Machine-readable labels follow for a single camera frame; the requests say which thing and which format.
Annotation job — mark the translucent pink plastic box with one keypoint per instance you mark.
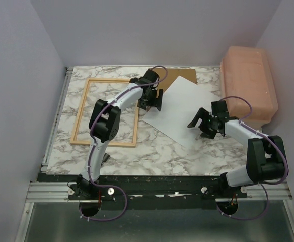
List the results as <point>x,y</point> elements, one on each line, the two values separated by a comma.
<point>245,72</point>

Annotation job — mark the white photo paper sheet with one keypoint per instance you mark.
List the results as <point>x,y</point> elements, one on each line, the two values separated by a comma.
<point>181,101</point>

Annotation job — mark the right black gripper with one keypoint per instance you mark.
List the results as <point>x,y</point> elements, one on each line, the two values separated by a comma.
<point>203,114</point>

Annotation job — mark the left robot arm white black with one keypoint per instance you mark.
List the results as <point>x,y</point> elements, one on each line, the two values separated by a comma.
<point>105,119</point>

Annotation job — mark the light wooden picture frame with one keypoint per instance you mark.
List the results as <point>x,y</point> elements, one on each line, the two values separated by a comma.
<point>89,80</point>

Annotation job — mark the black T-handle tool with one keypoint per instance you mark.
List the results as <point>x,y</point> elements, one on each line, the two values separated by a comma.
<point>105,158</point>

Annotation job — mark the aluminium extrusion rail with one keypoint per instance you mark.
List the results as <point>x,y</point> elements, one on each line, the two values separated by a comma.
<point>47,192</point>

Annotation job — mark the brown cardboard backing board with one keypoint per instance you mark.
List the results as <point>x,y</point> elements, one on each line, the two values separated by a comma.
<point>172,74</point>

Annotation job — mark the black mounting base rail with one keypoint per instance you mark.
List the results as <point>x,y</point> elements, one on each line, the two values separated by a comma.
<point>113,192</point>

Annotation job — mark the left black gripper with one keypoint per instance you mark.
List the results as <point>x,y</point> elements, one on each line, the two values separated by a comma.
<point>155,102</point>

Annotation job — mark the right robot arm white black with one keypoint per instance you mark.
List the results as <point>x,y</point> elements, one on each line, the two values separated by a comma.
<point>266,161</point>

